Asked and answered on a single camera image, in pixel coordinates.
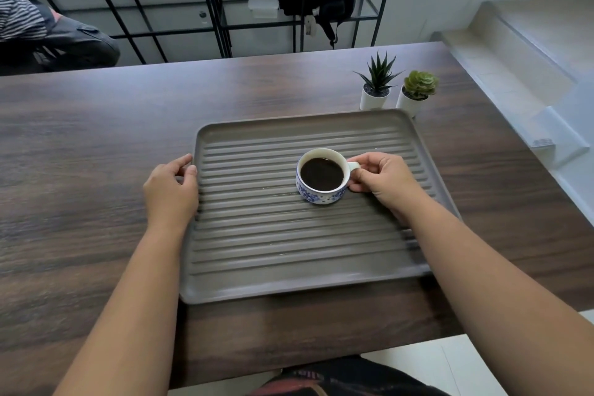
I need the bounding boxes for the person's right hand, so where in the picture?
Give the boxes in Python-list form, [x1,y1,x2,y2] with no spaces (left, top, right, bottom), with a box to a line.
[345,152,426,225]

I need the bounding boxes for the person's left hand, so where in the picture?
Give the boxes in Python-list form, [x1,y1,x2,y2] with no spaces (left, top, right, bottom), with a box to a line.
[142,153,200,234]

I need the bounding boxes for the white blue patterned cup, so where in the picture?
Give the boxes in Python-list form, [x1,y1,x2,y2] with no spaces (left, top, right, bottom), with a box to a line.
[295,147,362,206]

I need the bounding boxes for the grey ribbed tray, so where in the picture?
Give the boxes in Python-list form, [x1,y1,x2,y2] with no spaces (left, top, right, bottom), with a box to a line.
[178,108,463,306]

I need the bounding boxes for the person's right forearm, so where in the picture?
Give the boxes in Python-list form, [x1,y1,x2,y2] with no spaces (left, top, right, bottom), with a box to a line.
[398,198,594,396]

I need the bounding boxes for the person's left forearm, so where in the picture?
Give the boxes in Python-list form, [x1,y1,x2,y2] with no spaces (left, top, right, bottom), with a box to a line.
[53,223,191,396]

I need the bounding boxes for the person's dark printed shirt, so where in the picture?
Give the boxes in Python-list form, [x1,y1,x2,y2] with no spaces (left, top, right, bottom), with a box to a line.
[248,355,454,396]

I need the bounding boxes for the spiky succulent in white pot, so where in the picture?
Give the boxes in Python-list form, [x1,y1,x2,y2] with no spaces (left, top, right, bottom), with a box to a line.
[352,49,405,111]

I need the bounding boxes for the dark wooden table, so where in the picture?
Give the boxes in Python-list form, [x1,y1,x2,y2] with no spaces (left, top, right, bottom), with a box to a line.
[0,40,594,396]

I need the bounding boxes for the rosette succulent in white pot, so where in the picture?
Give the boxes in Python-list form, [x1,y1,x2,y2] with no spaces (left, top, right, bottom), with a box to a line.
[395,69,441,119]

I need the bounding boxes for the white staircase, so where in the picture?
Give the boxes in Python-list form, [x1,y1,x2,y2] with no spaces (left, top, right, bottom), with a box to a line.
[431,0,594,225]

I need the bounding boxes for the white lidded container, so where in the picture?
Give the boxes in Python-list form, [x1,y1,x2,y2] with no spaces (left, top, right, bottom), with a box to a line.
[247,0,280,20]

